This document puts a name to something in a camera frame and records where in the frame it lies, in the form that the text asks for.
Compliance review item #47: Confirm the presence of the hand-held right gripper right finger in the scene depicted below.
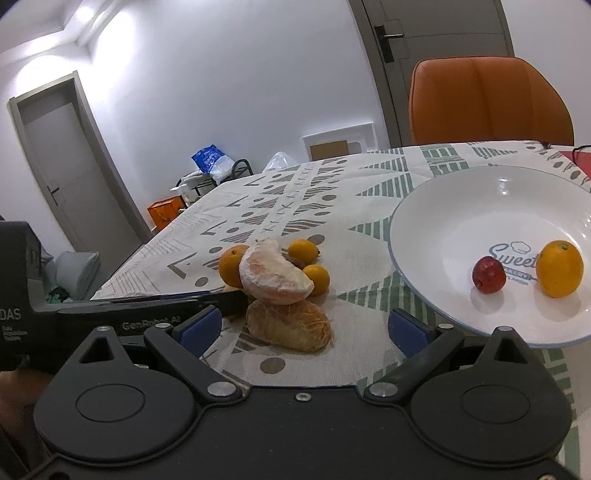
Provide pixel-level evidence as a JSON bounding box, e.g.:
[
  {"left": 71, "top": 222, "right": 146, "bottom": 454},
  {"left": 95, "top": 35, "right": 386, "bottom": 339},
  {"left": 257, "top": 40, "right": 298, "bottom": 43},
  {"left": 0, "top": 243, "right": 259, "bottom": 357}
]
[{"left": 365, "top": 308, "right": 536, "bottom": 402}]

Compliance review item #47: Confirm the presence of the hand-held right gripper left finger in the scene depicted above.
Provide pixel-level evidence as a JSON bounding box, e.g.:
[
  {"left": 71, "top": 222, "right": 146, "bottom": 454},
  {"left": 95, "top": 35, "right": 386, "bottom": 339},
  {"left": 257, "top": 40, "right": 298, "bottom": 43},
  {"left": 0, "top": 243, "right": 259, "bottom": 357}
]
[{"left": 78, "top": 307, "right": 243, "bottom": 402}]

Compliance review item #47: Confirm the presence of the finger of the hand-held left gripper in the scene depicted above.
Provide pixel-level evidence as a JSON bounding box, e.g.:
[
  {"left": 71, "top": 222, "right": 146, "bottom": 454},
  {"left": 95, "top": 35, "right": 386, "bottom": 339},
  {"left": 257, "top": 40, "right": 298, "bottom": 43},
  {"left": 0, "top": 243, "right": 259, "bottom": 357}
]
[{"left": 55, "top": 290, "right": 251, "bottom": 340}]

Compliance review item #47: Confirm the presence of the round orange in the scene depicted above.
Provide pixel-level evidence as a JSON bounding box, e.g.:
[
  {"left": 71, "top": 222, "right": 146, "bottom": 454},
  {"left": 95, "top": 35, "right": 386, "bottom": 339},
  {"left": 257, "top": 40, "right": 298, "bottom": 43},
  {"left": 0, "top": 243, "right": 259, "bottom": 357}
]
[{"left": 218, "top": 245, "right": 252, "bottom": 289}]

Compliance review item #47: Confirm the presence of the peeled pomelo segment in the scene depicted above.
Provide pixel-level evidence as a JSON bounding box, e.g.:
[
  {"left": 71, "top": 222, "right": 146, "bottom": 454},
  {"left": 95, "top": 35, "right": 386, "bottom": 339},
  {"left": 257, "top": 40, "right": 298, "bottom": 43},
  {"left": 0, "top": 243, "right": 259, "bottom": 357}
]
[
  {"left": 239, "top": 239, "right": 315, "bottom": 305},
  {"left": 246, "top": 299, "right": 332, "bottom": 352}
]

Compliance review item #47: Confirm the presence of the small red fruit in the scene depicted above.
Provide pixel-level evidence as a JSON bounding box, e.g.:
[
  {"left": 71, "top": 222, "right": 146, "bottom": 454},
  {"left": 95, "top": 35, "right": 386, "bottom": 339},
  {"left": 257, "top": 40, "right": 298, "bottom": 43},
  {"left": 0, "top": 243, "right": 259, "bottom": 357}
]
[{"left": 472, "top": 256, "right": 506, "bottom": 294}]

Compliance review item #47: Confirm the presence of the small yellow round fruit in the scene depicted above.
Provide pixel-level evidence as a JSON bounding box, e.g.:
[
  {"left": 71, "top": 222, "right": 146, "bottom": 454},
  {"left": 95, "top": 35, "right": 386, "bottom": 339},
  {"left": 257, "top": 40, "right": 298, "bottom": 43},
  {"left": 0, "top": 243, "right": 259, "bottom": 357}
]
[
  {"left": 287, "top": 239, "right": 321, "bottom": 265},
  {"left": 302, "top": 264, "right": 331, "bottom": 296}
]

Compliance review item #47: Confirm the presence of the white round plate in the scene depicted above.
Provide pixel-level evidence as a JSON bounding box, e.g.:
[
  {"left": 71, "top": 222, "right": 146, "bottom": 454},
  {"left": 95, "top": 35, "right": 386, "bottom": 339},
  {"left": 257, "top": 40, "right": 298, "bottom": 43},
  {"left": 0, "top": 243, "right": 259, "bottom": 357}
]
[{"left": 389, "top": 165, "right": 591, "bottom": 349}]

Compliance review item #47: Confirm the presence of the large yellow-orange orange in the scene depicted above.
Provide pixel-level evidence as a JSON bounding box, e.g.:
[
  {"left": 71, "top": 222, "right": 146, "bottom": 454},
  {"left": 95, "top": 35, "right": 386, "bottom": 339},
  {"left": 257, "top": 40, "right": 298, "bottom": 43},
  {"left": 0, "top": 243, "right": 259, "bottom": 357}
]
[{"left": 536, "top": 240, "right": 585, "bottom": 298}]

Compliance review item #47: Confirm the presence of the grey cushion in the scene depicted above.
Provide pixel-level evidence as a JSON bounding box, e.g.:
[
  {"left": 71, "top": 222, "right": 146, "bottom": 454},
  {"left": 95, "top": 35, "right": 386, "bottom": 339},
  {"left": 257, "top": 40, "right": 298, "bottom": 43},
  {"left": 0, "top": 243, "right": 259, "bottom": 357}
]
[{"left": 55, "top": 250, "right": 101, "bottom": 301}]

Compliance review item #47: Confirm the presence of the orange box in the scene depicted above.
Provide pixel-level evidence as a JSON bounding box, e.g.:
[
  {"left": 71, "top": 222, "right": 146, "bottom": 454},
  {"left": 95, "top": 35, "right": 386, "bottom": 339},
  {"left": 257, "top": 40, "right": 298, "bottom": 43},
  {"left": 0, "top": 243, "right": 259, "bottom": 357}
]
[{"left": 148, "top": 196, "right": 183, "bottom": 230}]

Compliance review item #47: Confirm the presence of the grey-framed interior door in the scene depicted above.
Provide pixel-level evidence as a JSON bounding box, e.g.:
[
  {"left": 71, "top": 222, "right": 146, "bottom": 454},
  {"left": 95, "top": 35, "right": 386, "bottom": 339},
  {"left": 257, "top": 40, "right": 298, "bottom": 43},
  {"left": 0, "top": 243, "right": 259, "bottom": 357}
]
[{"left": 7, "top": 71, "right": 144, "bottom": 252}]

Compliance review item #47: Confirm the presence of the patterned white green tablecloth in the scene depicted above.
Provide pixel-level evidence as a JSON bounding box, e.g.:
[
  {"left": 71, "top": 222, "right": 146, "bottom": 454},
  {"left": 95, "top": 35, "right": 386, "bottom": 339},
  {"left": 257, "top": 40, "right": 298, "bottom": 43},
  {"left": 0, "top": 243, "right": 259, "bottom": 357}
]
[{"left": 90, "top": 141, "right": 591, "bottom": 462}]

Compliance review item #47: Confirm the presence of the black metal rack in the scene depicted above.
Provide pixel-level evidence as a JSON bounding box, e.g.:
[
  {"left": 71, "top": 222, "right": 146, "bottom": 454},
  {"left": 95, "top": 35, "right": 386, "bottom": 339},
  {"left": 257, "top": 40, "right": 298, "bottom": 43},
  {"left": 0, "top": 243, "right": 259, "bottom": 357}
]
[{"left": 194, "top": 159, "right": 254, "bottom": 197}]

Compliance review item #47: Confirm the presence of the blue plastic bag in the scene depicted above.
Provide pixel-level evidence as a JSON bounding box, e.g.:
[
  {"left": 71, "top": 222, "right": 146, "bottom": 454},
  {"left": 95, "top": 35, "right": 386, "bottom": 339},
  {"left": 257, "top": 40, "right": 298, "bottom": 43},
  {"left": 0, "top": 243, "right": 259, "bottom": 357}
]
[{"left": 191, "top": 144, "right": 235, "bottom": 182}]

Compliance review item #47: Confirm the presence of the white plastic bag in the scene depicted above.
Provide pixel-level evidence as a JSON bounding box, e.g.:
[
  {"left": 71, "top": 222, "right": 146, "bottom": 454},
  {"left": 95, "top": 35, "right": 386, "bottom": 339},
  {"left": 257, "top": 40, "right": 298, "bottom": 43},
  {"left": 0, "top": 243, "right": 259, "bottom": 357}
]
[{"left": 263, "top": 151, "right": 298, "bottom": 174}]

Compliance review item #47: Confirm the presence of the white foam packaging with cardboard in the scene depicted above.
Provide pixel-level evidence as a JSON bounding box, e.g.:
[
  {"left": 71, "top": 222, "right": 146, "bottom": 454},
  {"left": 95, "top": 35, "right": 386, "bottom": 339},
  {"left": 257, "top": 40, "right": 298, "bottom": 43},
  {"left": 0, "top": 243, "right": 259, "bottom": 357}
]
[{"left": 301, "top": 122, "right": 377, "bottom": 161}]

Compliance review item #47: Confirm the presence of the orange leather chair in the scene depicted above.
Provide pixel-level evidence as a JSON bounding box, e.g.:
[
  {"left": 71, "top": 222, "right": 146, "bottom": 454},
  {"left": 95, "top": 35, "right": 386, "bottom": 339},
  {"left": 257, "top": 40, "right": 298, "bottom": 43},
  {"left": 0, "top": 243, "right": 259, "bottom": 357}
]
[{"left": 409, "top": 56, "right": 575, "bottom": 146}]

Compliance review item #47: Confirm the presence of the black cable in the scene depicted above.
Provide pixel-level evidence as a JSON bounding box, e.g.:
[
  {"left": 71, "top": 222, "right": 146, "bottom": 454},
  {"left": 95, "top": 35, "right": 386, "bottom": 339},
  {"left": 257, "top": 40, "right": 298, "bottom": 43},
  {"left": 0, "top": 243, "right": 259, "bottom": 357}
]
[{"left": 538, "top": 142, "right": 591, "bottom": 185}]

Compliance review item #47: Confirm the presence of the black door handle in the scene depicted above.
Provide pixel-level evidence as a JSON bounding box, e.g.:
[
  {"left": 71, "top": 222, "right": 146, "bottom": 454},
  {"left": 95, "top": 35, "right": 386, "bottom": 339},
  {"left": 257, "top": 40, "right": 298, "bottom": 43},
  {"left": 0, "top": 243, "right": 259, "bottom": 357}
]
[{"left": 375, "top": 25, "right": 407, "bottom": 63}]

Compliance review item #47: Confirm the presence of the grey door with black handle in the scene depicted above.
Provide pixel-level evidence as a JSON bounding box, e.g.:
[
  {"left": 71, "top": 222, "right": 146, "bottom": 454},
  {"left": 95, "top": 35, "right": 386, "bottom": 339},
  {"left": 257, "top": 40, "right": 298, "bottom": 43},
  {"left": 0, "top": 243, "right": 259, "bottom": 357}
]
[{"left": 348, "top": 0, "right": 515, "bottom": 148}]

